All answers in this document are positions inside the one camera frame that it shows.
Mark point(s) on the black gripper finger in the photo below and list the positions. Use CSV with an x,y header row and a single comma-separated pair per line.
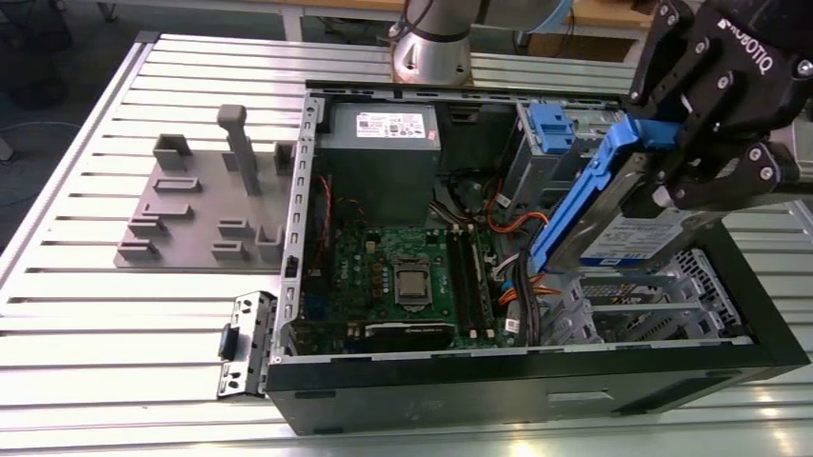
x,y
705,90
762,166

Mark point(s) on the hard disk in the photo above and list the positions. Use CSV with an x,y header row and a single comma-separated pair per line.
x,y
629,238

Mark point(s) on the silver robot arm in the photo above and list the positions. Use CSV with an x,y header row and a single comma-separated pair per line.
x,y
431,57

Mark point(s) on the metal disk bay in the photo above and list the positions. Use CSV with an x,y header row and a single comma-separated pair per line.
x,y
641,311

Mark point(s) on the blue drive latch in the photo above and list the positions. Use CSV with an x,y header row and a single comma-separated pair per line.
x,y
549,128

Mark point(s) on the metal optical drive cage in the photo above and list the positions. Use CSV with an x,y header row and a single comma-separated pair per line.
x,y
539,176

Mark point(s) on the black RAM stick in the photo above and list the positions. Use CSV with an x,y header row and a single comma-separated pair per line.
x,y
480,281

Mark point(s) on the grey power supply unit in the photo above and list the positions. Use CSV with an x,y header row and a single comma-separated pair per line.
x,y
380,181

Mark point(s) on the silver CPU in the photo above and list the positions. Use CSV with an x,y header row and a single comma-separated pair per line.
x,y
412,285

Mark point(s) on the CPU socket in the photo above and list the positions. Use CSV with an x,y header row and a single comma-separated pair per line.
x,y
414,308

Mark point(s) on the black graphics card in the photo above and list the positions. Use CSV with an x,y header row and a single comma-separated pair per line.
x,y
406,333

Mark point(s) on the black PC case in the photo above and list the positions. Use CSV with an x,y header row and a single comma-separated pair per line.
x,y
444,395

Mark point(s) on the green motherboard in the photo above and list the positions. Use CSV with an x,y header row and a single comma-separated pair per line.
x,y
355,295

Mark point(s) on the grey parts rack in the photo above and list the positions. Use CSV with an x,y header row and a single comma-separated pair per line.
x,y
191,238

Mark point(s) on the wooden desk white frame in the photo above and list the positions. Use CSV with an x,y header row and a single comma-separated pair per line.
x,y
603,14

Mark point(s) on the metal slot latch bracket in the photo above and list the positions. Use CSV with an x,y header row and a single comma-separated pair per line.
x,y
251,309

